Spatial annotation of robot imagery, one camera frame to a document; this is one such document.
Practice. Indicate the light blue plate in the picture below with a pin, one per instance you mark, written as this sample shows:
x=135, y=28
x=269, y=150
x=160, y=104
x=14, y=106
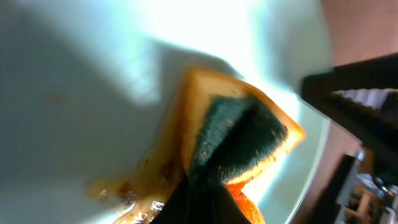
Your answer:
x=85, y=86

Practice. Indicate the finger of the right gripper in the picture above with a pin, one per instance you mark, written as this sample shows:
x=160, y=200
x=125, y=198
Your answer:
x=377, y=131

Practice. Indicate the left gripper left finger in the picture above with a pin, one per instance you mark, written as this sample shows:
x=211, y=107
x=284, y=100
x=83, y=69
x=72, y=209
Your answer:
x=180, y=207

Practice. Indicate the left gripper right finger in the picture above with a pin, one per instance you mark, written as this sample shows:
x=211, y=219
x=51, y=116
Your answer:
x=219, y=207

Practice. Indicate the green and yellow sponge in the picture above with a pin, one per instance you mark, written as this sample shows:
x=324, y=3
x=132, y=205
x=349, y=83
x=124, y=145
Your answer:
x=222, y=130

